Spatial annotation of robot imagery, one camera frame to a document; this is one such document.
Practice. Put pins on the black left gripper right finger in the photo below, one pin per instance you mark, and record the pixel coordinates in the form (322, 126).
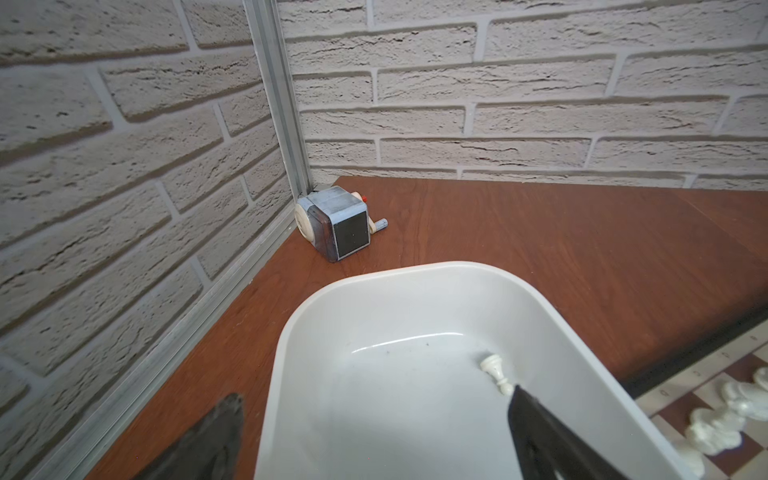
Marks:
(548, 449)

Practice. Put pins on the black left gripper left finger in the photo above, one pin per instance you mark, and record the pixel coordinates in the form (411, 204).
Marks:
(208, 450)

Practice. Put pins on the white chess pawn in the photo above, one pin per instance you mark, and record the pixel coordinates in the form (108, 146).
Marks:
(493, 366)

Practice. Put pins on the folding chess board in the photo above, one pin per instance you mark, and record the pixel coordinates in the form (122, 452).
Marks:
(669, 390)

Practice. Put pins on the white chess knight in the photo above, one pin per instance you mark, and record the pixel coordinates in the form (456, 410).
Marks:
(714, 431)

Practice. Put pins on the white plastic bin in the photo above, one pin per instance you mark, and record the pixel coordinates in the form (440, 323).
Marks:
(378, 377)

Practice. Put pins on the grey pencil sharpener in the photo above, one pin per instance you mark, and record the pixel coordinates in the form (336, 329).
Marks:
(336, 222)

